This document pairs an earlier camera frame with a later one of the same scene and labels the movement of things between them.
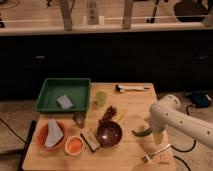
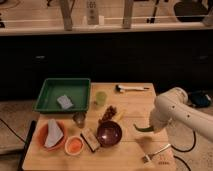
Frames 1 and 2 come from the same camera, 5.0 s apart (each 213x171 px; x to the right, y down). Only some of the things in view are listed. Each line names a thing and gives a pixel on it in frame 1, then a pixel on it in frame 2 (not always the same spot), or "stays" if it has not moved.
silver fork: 148,156 stays
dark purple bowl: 108,133 stays
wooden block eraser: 91,138 stays
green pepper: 143,133 → 143,129
